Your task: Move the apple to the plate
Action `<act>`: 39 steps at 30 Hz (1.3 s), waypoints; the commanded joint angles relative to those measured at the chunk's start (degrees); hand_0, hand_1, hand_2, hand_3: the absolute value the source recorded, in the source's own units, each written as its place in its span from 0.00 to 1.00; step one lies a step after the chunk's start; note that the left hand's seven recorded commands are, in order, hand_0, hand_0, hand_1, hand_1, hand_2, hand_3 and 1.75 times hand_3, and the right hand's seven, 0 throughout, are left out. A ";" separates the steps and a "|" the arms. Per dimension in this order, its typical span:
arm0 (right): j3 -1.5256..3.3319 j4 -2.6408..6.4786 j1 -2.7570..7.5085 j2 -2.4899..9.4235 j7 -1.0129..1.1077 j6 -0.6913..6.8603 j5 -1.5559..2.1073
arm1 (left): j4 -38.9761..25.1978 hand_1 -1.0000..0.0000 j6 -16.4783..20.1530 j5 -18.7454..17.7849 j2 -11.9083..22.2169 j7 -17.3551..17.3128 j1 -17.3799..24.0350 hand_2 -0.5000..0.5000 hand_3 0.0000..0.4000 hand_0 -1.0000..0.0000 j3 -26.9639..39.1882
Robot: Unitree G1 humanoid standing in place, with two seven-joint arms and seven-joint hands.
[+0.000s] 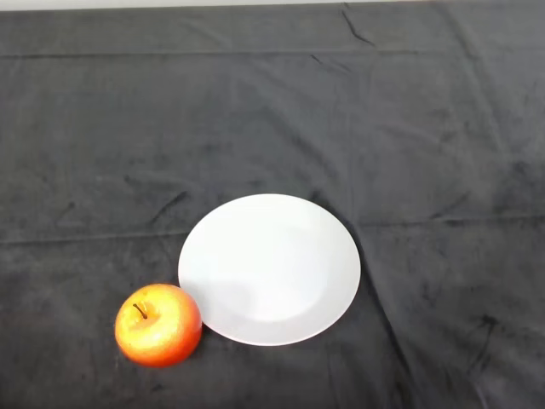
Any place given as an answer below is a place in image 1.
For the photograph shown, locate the black cloth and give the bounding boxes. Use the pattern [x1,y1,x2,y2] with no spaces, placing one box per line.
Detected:
[0,1,545,409]

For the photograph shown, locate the white round plate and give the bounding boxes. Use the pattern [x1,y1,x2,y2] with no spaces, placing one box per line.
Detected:
[177,193,362,347]

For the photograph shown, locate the red yellow apple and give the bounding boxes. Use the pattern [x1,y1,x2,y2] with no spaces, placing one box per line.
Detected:
[114,284,203,368]

